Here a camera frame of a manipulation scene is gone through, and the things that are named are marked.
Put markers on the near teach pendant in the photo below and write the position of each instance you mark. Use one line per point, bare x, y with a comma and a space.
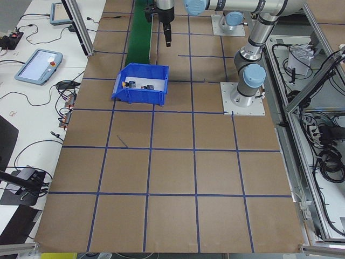
41, 65

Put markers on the red push button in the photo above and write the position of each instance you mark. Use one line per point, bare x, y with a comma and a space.
147, 87

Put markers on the green conveyor belt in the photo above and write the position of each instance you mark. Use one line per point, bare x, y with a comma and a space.
139, 45

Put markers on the left blue plastic bin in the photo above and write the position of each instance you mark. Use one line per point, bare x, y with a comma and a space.
134, 95

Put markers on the teach pendant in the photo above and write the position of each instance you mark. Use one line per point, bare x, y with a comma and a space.
58, 15
41, 65

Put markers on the yellow push button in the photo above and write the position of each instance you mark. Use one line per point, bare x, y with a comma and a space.
129, 84

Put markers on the white foam pad left bin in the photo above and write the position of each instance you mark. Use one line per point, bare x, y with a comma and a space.
159, 84

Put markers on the aluminium frame post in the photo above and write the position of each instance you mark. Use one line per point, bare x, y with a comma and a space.
78, 23

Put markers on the white paper bag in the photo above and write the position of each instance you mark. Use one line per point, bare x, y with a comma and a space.
299, 59

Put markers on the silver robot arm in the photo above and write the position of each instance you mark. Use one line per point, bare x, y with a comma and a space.
251, 75
231, 20

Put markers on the far teach pendant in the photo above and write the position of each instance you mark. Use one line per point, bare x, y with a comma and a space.
58, 15

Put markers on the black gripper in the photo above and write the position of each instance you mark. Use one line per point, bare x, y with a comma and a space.
166, 14

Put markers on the black power adapter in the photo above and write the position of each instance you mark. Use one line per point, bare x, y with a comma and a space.
71, 28

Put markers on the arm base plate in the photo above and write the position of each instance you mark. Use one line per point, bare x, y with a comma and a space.
236, 104
221, 28

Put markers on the black camera stand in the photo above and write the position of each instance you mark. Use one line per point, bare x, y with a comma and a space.
23, 187

